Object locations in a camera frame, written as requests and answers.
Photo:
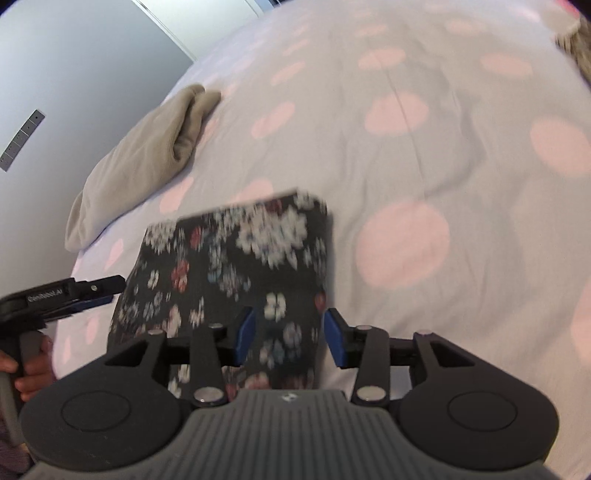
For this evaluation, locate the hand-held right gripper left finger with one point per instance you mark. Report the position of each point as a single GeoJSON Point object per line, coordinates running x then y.
{"type": "Point", "coordinates": [244, 334]}

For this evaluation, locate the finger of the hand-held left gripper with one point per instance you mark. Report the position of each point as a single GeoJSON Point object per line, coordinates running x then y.
{"type": "Point", "coordinates": [87, 304]}
{"type": "Point", "coordinates": [94, 287]}

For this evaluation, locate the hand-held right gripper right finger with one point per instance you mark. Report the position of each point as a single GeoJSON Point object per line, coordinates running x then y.
{"type": "Point", "coordinates": [333, 341]}

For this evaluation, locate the dark floral jeans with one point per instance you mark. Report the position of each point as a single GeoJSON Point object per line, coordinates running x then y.
{"type": "Point", "coordinates": [221, 277]}

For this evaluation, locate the person's left hand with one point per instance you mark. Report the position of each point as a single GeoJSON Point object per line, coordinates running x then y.
{"type": "Point", "coordinates": [39, 364]}

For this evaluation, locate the beige folded fleece cloth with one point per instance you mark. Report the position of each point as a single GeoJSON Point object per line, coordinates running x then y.
{"type": "Point", "coordinates": [138, 157]}

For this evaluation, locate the purple knit clothing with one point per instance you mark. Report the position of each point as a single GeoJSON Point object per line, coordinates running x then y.
{"type": "Point", "coordinates": [11, 457]}

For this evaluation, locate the bed with pink-dotted cover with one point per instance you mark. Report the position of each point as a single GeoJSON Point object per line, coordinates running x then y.
{"type": "Point", "coordinates": [415, 161]}

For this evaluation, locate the white door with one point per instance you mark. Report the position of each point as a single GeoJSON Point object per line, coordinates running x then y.
{"type": "Point", "coordinates": [198, 23]}

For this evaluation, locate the striped cloth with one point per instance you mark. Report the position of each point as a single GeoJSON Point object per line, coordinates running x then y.
{"type": "Point", "coordinates": [579, 50]}

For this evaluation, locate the grey wall switch panel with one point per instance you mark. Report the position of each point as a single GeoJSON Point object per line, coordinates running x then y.
{"type": "Point", "coordinates": [23, 138]}

